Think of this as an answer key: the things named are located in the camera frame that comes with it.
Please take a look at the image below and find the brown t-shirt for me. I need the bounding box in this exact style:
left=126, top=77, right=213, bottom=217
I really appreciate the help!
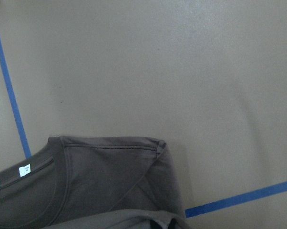
left=0, top=136, right=185, bottom=229

